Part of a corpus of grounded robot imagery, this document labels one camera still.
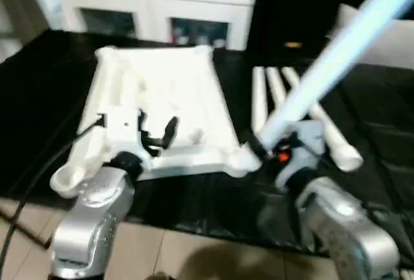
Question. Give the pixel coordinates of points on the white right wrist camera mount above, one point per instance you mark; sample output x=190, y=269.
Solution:
x=307, y=150

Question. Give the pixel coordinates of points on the white glass-door cabinet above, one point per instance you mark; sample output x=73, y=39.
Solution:
x=145, y=5

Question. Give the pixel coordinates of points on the white plastic table top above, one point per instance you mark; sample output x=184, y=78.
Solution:
x=161, y=89

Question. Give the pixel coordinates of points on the gold sofa label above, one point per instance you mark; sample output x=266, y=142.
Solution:
x=293, y=45

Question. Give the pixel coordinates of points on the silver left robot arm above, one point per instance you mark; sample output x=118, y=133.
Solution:
x=93, y=215

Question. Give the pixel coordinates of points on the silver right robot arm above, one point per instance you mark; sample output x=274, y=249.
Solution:
x=349, y=225

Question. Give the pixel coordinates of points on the white plastic table leg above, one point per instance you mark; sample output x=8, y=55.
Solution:
x=339, y=53
x=260, y=99
x=339, y=150
x=275, y=89

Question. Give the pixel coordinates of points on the black work mat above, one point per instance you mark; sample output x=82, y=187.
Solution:
x=48, y=99

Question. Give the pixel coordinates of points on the grey printed cushion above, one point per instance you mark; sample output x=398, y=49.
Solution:
x=381, y=44

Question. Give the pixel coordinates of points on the black sofa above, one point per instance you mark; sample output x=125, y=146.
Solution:
x=291, y=8

